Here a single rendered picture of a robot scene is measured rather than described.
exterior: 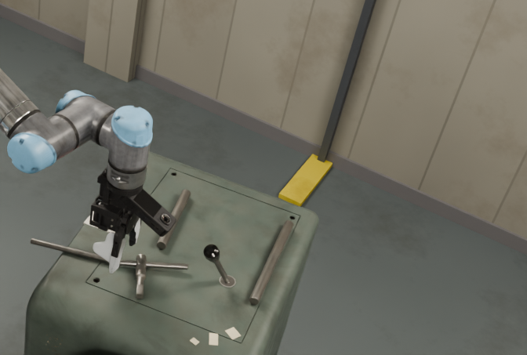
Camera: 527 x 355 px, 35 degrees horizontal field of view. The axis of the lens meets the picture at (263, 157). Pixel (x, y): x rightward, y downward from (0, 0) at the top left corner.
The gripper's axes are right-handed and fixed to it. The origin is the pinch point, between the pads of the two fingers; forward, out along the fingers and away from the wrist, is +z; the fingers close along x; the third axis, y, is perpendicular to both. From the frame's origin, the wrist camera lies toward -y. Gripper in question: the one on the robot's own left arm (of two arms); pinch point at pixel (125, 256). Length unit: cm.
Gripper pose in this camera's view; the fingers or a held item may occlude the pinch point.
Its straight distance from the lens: 176.6
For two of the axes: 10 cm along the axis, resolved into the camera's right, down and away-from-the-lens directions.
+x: -3.0, 5.2, -8.0
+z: -2.0, 7.9, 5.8
